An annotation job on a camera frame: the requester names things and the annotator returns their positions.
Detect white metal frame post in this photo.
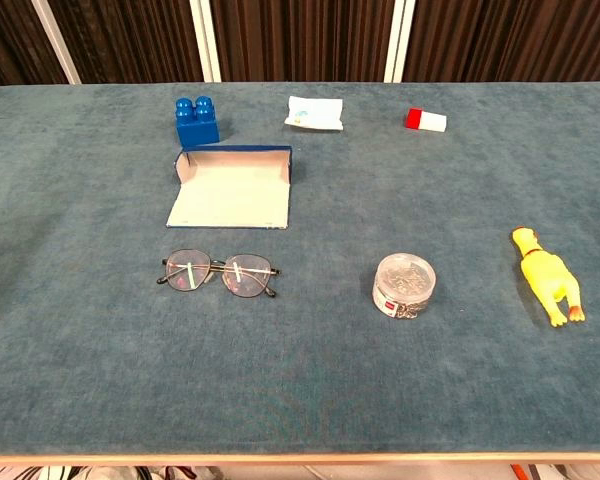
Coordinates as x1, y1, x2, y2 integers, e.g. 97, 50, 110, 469
29, 0, 83, 85
188, 0, 222, 83
383, 0, 417, 84

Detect blue toy building block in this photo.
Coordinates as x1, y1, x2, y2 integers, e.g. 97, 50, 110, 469
174, 95, 221, 149

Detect white tissue packet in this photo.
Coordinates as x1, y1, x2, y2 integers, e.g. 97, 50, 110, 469
284, 95, 345, 132

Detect dark brown pleated curtain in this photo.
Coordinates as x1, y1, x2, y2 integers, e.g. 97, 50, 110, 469
0, 0, 600, 86

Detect blue-green velvet table cloth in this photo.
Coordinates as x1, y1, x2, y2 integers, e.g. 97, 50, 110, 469
0, 82, 600, 456

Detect blue glasses case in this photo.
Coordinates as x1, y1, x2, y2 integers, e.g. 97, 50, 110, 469
165, 144, 294, 231

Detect red and white small box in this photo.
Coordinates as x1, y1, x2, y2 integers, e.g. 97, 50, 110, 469
405, 107, 448, 134

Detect yellow rubber chicken toy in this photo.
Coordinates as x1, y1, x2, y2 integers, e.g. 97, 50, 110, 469
510, 226, 587, 328

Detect clear round jar of pins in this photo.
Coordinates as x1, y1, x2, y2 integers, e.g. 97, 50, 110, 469
371, 252, 438, 319

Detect metal-rimmed eyeglasses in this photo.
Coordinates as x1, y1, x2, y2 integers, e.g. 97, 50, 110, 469
155, 248, 282, 300

